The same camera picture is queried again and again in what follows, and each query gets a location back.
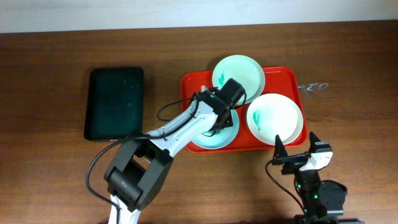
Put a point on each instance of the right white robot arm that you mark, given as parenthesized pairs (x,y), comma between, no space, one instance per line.
(321,200)

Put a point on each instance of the pale green plate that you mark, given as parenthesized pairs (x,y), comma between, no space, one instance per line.
(243,69)

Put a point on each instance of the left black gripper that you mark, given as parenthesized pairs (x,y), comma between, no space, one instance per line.
(224,121)

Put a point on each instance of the black water tray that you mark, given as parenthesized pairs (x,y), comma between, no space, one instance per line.
(115,103)

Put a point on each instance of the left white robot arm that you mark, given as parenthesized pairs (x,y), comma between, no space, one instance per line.
(139,168)

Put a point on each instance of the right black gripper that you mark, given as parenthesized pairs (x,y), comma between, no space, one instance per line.
(294,158)

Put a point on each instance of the white plate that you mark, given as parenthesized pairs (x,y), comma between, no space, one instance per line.
(272,115)

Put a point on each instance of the light blue plate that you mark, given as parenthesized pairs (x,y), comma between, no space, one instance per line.
(220,138)

